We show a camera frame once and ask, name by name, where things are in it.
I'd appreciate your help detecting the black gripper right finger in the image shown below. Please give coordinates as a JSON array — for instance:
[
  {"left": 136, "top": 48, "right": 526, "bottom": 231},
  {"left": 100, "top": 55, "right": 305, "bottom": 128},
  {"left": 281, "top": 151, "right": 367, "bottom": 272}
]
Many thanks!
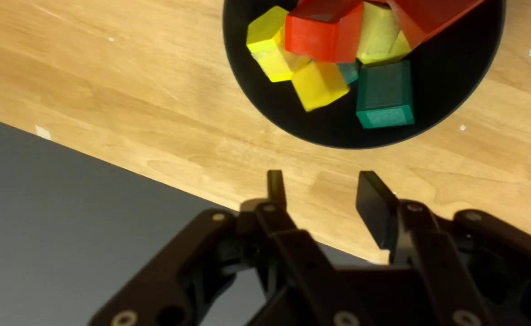
[{"left": 356, "top": 171, "right": 531, "bottom": 326}]

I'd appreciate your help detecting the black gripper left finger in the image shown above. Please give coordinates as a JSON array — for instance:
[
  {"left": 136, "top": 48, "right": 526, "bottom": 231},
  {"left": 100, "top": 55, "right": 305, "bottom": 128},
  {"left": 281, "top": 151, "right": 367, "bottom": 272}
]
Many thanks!
[{"left": 89, "top": 169, "right": 363, "bottom": 326}]

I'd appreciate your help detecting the large yellow wooden block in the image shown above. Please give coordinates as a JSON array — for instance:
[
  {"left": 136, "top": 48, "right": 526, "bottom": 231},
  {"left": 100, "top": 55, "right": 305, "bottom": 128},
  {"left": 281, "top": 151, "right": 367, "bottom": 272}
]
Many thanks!
[{"left": 245, "top": 6, "right": 312, "bottom": 86}]

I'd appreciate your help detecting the pale yellow wooden cube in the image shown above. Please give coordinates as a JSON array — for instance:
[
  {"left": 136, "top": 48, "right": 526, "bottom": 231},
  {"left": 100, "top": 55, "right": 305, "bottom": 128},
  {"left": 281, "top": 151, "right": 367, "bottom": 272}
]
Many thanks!
[{"left": 356, "top": 3, "right": 414, "bottom": 68}]

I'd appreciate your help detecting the large orange-red wooden block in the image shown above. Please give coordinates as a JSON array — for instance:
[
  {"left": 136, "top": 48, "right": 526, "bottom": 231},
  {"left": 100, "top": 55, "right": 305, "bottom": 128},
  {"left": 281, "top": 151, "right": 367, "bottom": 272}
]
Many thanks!
[{"left": 388, "top": 0, "right": 488, "bottom": 51}]

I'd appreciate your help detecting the black bowl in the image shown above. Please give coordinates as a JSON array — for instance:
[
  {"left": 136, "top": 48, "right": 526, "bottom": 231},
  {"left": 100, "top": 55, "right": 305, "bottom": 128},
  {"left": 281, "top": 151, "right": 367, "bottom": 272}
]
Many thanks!
[{"left": 222, "top": 0, "right": 508, "bottom": 151}]

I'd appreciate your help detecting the grey photo backdrop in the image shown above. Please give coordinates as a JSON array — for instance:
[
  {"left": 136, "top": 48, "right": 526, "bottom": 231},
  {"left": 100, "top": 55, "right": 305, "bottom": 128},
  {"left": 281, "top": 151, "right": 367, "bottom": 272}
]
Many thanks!
[{"left": 0, "top": 113, "right": 370, "bottom": 326}]

